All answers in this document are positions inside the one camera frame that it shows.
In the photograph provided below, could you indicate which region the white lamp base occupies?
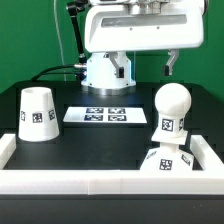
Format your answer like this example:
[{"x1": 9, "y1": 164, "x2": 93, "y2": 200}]
[{"x1": 140, "y1": 128, "x2": 194, "y2": 173}]

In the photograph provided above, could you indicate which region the black cable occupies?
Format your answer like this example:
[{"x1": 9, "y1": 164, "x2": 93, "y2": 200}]
[{"x1": 30, "y1": 64, "x2": 88, "y2": 82}]

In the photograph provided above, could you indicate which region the white lamp hood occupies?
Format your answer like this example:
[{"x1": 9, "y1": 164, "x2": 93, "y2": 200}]
[{"x1": 18, "y1": 87, "x2": 59, "y2": 142}]

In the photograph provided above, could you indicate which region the white cable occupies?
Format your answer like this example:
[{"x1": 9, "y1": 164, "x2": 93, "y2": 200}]
[{"x1": 53, "y1": 0, "x2": 68, "y2": 82}]

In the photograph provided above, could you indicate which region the white U-shaped fence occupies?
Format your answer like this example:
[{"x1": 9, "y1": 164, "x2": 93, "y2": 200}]
[{"x1": 0, "y1": 134, "x2": 224, "y2": 195}]

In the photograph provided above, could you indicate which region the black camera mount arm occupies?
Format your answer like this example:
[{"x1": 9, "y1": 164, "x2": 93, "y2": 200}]
[{"x1": 66, "y1": 0, "x2": 88, "y2": 63}]

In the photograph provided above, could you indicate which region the white lamp bulb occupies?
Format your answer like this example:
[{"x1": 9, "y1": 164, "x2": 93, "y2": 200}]
[{"x1": 155, "y1": 83, "x2": 191, "y2": 135}]

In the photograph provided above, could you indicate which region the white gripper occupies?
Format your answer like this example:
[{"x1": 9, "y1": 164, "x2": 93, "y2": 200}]
[{"x1": 85, "y1": 2, "x2": 204, "y2": 78}]

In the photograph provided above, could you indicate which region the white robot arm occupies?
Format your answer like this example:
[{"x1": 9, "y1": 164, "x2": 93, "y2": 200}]
[{"x1": 81, "y1": 0, "x2": 209, "y2": 95}]

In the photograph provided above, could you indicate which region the white marker plate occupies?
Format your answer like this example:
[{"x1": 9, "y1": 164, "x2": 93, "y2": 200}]
[{"x1": 63, "y1": 107, "x2": 147, "y2": 124}]

